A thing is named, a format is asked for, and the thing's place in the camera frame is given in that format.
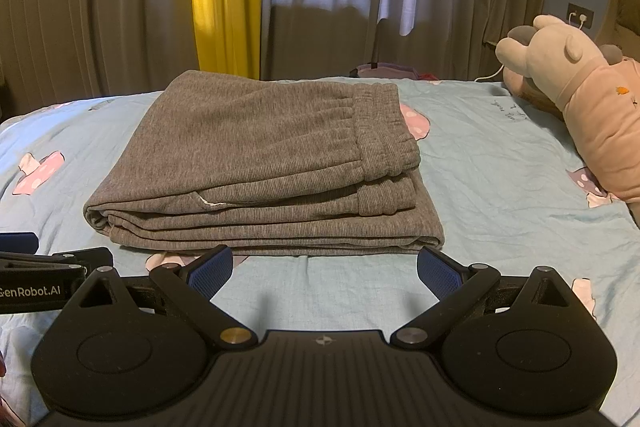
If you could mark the grey pants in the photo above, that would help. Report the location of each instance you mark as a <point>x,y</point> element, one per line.
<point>260,157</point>

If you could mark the light blue printed bed sheet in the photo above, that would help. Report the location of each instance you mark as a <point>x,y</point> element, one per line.
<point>500,187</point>

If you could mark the wall socket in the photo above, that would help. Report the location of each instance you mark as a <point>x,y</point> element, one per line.
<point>580,15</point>

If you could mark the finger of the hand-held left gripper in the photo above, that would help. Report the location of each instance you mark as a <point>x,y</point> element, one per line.
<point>20,242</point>
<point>75,257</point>

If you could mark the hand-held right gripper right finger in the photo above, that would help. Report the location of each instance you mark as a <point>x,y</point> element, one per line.
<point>440,274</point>

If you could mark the brown cushion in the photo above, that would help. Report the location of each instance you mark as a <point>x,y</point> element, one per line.
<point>625,12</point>

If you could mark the pink plush toy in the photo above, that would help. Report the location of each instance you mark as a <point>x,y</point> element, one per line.
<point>585,92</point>

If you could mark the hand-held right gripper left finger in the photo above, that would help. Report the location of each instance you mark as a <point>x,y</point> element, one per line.
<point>210,272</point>

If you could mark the purple cloth bundle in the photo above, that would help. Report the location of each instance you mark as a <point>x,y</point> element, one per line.
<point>390,71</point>

